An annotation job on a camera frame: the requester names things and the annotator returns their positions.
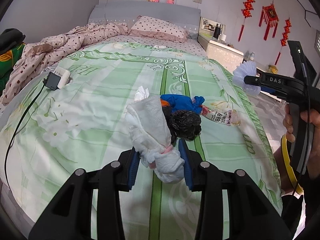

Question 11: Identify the white foam net ball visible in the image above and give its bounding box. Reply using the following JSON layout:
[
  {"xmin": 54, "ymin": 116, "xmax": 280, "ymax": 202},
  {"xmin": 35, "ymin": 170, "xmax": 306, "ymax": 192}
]
[{"xmin": 232, "ymin": 61, "xmax": 262, "ymax": 97}]

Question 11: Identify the pink snack wrapper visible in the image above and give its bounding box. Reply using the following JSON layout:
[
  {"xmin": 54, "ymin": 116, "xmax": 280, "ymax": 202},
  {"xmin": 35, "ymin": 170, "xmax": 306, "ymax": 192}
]
[{"xmin": 201, "ymin": 105, "xmax": 241, "ymax": 126}]

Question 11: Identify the black plastic bag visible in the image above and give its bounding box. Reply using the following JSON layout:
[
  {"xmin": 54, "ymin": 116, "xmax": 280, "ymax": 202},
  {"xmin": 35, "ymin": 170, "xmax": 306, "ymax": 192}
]
[{"xmin": 162, "ymin": 106, "xmax": 201, "ymax": 145}]

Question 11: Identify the white tissue bundle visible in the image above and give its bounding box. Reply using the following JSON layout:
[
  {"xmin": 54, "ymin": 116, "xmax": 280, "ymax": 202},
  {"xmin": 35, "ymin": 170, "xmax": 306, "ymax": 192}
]
[{"xmin": 125, "ymin": 96, "xmax": 184, "ymax": 184}]

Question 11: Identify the blue rubber glove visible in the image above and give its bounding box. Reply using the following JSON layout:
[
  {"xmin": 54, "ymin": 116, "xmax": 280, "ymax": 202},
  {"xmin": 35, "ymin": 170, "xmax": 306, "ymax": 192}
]
[{"xmin": 160, "ymin": 94, "xmax": 205, "ymax": 115}]

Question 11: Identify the orange peel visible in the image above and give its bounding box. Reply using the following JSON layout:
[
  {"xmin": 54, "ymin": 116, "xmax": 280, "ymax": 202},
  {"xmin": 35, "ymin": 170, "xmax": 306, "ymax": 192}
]
[{"xmin": 161, "ymin": 99, "xmax": 170, "ymax": 107}]

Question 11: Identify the yellow rimmed trash bin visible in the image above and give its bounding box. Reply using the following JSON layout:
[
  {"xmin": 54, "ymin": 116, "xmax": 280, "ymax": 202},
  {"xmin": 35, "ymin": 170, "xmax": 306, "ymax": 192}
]
[{"xmin": 281, "ymin": 134, "xmax": 304, "ymax": 195}]

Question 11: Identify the person's right hand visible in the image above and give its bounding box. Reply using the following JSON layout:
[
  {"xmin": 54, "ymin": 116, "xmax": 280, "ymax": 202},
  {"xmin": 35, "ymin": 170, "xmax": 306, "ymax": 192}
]
[{"xmin": 283, "ymin": 101, "xmax": 319, "ymax": 179}]

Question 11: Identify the yellow toy on table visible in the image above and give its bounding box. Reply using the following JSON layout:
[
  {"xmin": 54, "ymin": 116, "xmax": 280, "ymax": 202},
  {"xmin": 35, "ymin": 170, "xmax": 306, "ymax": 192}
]
[{"xmin": 268, "ymin": 65, "xmax": 278, "ymax": 74}]

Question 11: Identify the small white bottle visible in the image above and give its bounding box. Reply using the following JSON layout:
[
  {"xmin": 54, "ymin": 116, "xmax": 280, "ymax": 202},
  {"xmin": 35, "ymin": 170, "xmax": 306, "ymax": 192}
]
[{"xmin": 249, "ymin": 52, "xmax": 254, "ymax": 61}]

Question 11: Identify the right red knot decoration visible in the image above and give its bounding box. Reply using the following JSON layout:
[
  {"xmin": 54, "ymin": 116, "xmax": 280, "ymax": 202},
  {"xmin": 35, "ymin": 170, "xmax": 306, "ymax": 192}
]
[{"xmin": 274, "ymin": 18, "xmax": 292, "ymax": 66}]

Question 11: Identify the red knot decoration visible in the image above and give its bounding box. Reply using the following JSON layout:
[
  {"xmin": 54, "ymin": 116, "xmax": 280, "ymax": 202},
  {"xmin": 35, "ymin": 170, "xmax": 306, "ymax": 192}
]
[
  {"xmin": 274, "ymin": 18, "xmax": 292, "ymax": 66},
  {"xmin": 238, "ymin": 0, "xmax": 255, "ymax": 42}
]

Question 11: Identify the centre red fu decoration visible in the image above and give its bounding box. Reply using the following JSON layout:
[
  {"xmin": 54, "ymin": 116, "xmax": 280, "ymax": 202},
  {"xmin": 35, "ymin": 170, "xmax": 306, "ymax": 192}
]
[{"xmin": 258, "ymin": 0, "xmax": 279, "ymax": 41}]

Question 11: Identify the black thermos bottle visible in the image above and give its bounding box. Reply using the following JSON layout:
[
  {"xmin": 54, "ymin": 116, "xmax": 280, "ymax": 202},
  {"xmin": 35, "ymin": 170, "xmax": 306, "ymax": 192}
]
[{"xmin": 213, "ymin": 23, "xmax": 221, "ymax": 40}]

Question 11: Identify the green floral bedspread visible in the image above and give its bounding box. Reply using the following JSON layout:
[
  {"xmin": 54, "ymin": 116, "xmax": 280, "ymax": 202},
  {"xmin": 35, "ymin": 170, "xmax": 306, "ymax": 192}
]
[{"xmin": 0, "ymin": 42, "xmax": 283, "ymax": 240}]

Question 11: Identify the white bedside cabinet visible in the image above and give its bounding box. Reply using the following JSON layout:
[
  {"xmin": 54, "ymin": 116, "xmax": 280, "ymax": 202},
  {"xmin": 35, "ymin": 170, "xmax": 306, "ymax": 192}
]
[{"xmin": 197, "ymin": 17, "xmax": 244, "ymax": 72}]

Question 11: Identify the left red knot decoration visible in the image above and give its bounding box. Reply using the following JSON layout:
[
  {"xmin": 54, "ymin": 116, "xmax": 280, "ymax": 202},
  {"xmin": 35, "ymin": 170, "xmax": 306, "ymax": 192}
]
[{"xmin": 238, "ymin": 0, "xmax": 255, "ymax": 42}]

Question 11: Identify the grey bed headboard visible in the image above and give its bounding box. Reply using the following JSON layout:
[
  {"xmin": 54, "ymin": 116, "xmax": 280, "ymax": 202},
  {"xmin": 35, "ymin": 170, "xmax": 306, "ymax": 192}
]
[{"xmin": 88, "ymin": 1, "xmax": 201, "ymax": 35}]

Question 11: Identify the black power adapter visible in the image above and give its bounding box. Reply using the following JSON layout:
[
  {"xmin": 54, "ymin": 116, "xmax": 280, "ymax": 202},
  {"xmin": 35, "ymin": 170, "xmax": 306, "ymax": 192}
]
[{"xmin": 43, "ymin": 72, "xmax": 61, "ymax": 90}]

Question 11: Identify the small white tissue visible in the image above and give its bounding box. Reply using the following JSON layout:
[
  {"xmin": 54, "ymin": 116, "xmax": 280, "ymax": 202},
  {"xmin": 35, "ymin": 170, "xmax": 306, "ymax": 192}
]
[{"xmin": 134, "ymin": 86, "xmax": 150, "ymax": 102}]

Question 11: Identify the white charger box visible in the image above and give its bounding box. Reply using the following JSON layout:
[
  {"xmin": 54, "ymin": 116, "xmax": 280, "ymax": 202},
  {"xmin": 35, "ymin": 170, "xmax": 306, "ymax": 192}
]
[{"xmin": 54, "ymin": 67, "xmax": 71, "ymax": 89}]

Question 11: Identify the green patterned cushion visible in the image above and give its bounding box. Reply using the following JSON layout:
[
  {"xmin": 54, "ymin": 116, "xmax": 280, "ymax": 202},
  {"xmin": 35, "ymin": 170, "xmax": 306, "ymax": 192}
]
[{"xmin": 0, "ymin": 43, "xmax": 25, "ymax": 93}]

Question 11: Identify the pink polka dot duvet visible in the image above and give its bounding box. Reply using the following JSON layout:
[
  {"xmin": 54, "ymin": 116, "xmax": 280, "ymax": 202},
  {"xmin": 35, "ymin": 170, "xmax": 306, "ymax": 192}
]
[{"xmin": 1, "ymin": 22, "xmax": 129, "ymax": 105}]

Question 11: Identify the pink polka dot pillow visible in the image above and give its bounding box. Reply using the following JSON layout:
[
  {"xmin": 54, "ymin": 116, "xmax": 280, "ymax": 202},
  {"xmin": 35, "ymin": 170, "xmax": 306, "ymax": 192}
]
[{"xmin": 129, "ymin": 16, "xmax": 188, "ymax": 43}]

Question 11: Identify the black cloth on cushion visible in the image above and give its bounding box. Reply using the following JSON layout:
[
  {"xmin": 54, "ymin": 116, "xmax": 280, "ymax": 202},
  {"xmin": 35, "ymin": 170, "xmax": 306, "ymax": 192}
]
[{"xmin": 0, "ymin": 28, "xmax": 25, "ymax": 55}]

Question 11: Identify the wall vent louvre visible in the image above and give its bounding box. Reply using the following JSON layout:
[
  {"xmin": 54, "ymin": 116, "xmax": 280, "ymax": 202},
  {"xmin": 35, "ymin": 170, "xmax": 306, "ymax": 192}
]
[{"xmin": 314, "ymin": 30, "xmax": 320, "ymax": 56}]

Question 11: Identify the black cable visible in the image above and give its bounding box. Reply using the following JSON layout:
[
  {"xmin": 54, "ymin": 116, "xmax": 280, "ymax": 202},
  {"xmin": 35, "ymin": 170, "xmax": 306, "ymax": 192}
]
[{"xmin": 3, "ymin": 84, "xmax": 46, "ymax": 193}]

